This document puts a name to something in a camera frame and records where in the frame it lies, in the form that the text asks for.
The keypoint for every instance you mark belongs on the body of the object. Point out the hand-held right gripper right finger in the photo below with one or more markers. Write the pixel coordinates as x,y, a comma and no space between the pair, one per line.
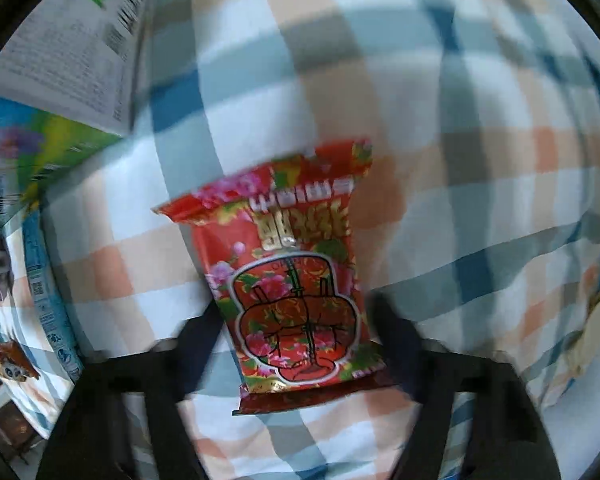
397,340

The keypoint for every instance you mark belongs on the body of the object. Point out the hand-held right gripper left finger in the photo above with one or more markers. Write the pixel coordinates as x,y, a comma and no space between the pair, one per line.
200,340

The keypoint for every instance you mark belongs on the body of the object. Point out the red floral snack packet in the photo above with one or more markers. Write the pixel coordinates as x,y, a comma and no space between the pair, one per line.
292,280

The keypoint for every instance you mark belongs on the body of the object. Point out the blue cat-print bag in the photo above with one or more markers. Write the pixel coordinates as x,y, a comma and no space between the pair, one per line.
15,320

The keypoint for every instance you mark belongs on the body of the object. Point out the plaid checkered bedsheet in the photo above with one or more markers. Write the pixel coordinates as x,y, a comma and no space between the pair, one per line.
380,110

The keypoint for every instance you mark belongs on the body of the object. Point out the white printed carton box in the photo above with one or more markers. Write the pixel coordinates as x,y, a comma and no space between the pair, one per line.
60,75

